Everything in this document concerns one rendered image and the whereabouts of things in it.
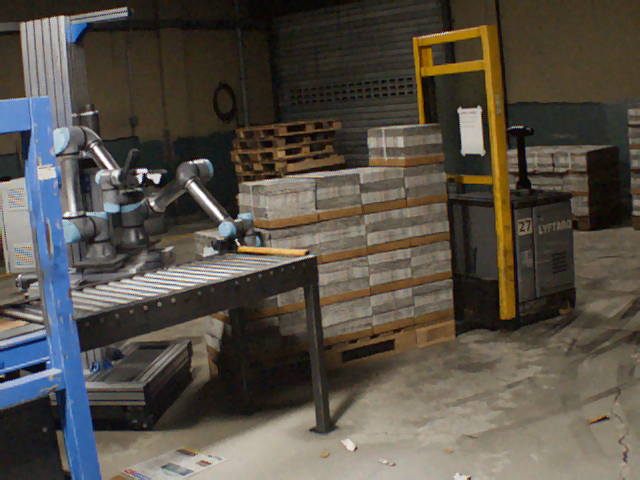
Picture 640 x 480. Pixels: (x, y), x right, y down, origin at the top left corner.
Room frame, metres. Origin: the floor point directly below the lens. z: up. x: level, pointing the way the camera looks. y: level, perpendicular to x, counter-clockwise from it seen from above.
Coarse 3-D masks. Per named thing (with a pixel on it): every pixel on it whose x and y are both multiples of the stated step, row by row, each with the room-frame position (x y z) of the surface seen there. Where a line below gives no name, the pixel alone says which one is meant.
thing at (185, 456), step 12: (168, 456) 3.48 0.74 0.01; (180, 456) 3.47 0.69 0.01; (192, 456) 3.47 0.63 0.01; (204, 456) 3.46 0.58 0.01; (216, 456) 3.45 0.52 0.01; (132, 468) 3.36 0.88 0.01; (144, 468) 3.35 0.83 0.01; (156, 468) 3.35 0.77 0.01; (168, 468) 3.35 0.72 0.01; (180, 468) 3.34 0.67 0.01; (192, 468) 3.33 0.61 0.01; (204, 468) 3.33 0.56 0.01
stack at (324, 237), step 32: (320, 224) 4.62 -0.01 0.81; (352, 224) 4.72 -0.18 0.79; (384, 224) 4.82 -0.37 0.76; (288, 256) 4.52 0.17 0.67; (384, 256) 4.81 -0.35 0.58; (320, 288) 4.60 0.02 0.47; (352, 288) 4.70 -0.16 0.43; (256, 320) 4.42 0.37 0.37; (288, 320) 4.50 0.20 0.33; (352, 320) 4.69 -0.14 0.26; (384, 320) 4.79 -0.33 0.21; (224, 352) 4.44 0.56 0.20; (256, 352) 4.40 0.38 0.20; (384, 352) 4.79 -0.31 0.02; (224, 384) 4.48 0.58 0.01; (256, 384) 4.39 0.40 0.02
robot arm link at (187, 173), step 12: (180, 168) 4.30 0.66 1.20; (192, 168) 4.31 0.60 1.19; (180, 180) 4.27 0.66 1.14; (192, 180) 4.25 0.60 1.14; (192, 192) 4.24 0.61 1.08; (204, 192) 4.23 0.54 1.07; (204, 204) 4.20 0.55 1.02; (216, 204) 4.20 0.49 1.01; (216, 216) 4.17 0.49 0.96; (228, 216) 4.18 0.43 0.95; (228, 228) 4.11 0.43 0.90; (240, 228) 4.18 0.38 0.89
